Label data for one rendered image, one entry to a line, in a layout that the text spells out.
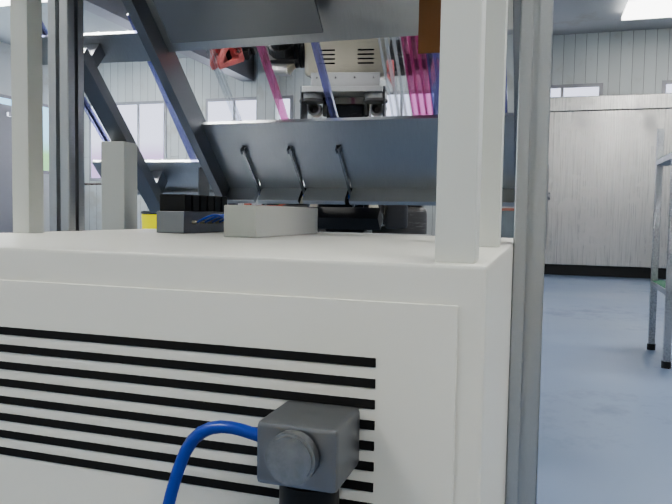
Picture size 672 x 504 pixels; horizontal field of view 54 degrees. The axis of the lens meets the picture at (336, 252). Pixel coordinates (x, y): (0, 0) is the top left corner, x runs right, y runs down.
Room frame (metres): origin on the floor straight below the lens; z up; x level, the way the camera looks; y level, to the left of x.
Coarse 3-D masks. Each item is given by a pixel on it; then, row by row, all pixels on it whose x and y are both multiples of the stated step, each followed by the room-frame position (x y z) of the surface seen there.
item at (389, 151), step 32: (224, 128) 1.43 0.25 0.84; (256, 128) 1.41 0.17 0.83; (288, 128) 1.39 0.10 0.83; (320, 128) 1.37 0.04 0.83; (352, 128) 1.35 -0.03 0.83; (384, 128) 1.33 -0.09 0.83; (416, 128) 1.31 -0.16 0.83; (512, 128) 1.26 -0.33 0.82; (224, 160) 1.50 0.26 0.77; (256, 160) 1.48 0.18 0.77; (288, 160) 1.46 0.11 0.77; (320, 160) 1.44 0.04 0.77; (352, 160) 1.41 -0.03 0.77; (384, 160) 1.39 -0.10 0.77; (416, 160) 1.37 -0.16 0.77; (512, 160) 1.32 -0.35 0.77
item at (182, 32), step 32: (160, 0) 1.18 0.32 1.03; (192, 0) 1.17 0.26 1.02; (224, 0) 1.16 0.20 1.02; (256, 0) 1.14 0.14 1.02; (288, 0) 1.13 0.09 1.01; (320, 0) 1.16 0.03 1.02; (352, 0) 1.14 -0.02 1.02; (384, 0) 1.13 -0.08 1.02; (416, 0) 1.12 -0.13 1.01; (512, 0) 1.08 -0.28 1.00; (160, 32) 1.28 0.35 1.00; (192, 32) 1.22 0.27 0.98; (224, 32) 1.20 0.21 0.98; (256, 32) 1.19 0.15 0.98; (288, 32) 1.17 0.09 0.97; (320, 32) 1.16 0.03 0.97; (352, 32) 1.19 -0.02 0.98; (384, 32) 1.17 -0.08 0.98; (416, 32) 1.16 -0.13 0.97
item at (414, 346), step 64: (448, 0) 0.48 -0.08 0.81; (448, 64) 0.48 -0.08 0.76; (448, 128) 0.48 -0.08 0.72; (448, 192) 0.48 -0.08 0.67; (448, 256) 0.48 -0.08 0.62; (0, 320) 0.59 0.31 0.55; (64, 320) 0.57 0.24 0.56; (128, 320) 0.55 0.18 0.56; (192, 320) 0.53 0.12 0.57; (256, 320) 0.52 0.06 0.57; (320, 320) 0.50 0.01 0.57; (384, 320) 0.48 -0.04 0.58; (448, 320) 0.47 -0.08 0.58; (0, 384) 0.59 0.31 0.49; (64, 384) 0.57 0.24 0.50; (128, 384) 0.55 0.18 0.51; (192, 384) 0.53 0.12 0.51; (256, 384) 0.52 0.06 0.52; (320, 384) 0.50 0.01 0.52; (384, 384) 0.48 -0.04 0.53; (448, 384) 0.47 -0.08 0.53; (0, 448) 0.59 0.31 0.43; (64, 448) 0.57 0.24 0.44; (128, 448) 0.55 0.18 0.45; (192, 448) 0.49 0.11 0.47; (256, 448) 0.51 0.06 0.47; (320, 448) 0.43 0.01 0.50; (384, 448) 0.48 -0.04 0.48; (448, 448) 0.47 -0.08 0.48
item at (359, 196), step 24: (240, 192) 1.55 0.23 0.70; (264, 192) 1.53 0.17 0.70; (288, 192) 1.51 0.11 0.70; (312, 192) 1.50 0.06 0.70; (336, 192) 1.48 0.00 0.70; (360, 192) 1.46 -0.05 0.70; (384, 192) 1.45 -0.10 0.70; (408, 192) 1.43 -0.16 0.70; (432, 192) 1.41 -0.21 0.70; (504, 192) 1.37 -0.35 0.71
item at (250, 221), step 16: (208, 192) 1.59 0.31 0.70; (160, 208) 1.05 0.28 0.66; (176, 208) 1.04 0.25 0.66; (192, 208) 1.06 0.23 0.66; (208, 208) 1.10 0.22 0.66; (224, 208) 0.92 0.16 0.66; (240, 208) 0.91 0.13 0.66; (256, 208) 0.90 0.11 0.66; (272, 208) 0.95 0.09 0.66; (288, 208) 1.01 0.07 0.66; (304, 208) 1.08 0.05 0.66; (160, 224) 1.04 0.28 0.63; (176, 224) 1.03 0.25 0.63; (192, 224) 1.05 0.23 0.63; (208, 224) 1.10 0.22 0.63; (224, 224) 0.92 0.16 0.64; (240, 224) 0.91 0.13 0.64; (256, 224) 0.90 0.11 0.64; (272, 224) 0.96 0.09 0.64; (288, 224) 1.02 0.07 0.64; (304, 224) 1.08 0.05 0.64
